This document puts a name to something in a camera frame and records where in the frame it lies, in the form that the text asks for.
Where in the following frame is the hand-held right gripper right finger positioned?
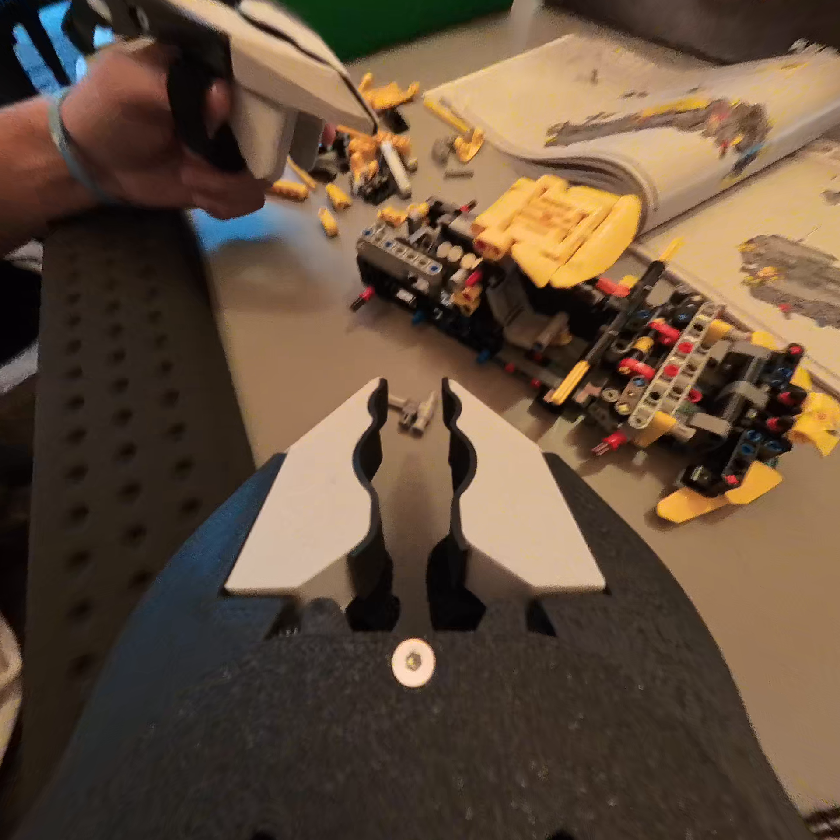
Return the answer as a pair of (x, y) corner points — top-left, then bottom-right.
(427, 377), (607, 629)

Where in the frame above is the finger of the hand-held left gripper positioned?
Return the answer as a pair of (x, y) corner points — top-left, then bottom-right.
(157, 0), (379, 182)
(241, 0), (350, 75)

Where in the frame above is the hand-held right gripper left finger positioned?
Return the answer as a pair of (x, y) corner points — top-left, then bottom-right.
(224, 377), (399, 629)

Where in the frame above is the grey T-shaped brick piece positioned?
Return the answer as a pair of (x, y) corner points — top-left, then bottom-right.
(387, 395), (425, 438)

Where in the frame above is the yellow black brick car model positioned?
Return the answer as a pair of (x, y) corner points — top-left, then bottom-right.
(348, 174), (840, 526)

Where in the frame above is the person's left forearm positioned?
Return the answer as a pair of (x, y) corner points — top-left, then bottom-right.
(0, 92), (99, 257)

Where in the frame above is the grey desk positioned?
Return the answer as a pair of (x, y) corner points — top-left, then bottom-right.
(190, 0), (840, 815)

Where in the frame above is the person's left hand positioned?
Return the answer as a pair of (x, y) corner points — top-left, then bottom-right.
(60, 39), (270, 221)

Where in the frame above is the green box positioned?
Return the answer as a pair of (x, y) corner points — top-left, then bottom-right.
(282, 0), (514, 63)

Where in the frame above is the pile of yellow grey beams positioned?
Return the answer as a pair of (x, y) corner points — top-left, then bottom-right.
(308, 72), (422, 206)

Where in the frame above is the blue wristband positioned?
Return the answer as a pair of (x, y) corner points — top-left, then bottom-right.
(47, 88), (109, 206)

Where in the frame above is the long yellow rod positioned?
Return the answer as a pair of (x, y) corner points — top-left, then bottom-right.
(422, 97), (471, 136)

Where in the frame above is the black perforated chair armrest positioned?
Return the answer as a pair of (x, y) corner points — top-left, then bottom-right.
(20, 209), (258, 815)

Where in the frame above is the open instruction booklet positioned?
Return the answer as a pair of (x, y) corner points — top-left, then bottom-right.
(438, 33), (840, 395)

